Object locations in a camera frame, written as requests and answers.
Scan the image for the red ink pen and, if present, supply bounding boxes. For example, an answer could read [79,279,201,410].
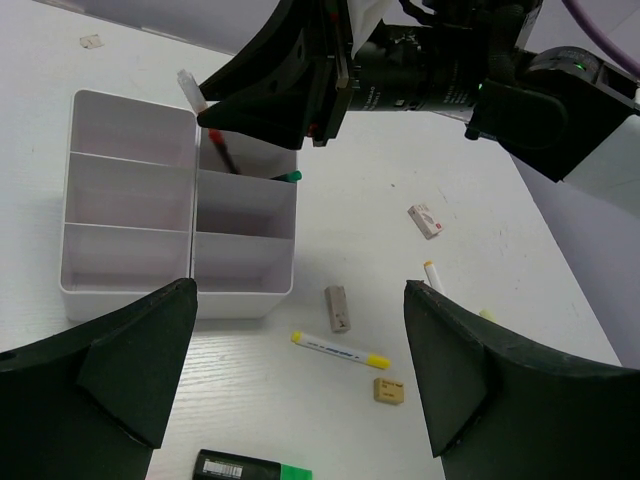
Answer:
[176,68,241,176]

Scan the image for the small tape scrap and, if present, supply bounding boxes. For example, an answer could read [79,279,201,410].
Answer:
[79,34,104,50]

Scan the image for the white boxed eraser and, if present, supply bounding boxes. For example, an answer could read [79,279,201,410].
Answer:
[407,204,443,240]

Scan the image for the green black highlighter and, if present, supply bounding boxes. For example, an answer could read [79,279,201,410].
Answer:
[192,449,313,480]

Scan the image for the orange capped white marker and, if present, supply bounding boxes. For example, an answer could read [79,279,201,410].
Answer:
[424,261,446,295]

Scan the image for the white organizer box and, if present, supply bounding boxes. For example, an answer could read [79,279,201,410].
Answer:
[191,130,298,320]
[59,90,199,322]

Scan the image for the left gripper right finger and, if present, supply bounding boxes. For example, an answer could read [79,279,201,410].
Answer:
[404,280,639,479]

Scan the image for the left white organizer box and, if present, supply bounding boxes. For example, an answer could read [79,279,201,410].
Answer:
[59,90,199,322]

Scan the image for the right white organizer box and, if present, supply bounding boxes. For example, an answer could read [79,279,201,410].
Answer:
[191,130,298,320]

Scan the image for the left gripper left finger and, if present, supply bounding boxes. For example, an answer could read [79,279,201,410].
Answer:
[1,278,198,479]

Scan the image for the pale yellow capped marker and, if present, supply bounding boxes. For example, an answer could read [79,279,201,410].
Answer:
[479,309,496,322]

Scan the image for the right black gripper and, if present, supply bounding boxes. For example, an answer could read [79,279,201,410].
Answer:
[198,1,541,150]

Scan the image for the green capped pen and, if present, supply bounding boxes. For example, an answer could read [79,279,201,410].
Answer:
[272,170,303,183]

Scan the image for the grey dirty eraser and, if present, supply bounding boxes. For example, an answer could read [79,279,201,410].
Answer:
[324,285,351,333]

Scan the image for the yellow capped white marker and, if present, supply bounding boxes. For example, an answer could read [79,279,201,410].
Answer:
[291,331,391,370]

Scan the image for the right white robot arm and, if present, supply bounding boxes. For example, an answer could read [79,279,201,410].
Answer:
[197,0,639,214]

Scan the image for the small tan eraser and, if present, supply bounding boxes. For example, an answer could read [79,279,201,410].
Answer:
[373,377,405,405]

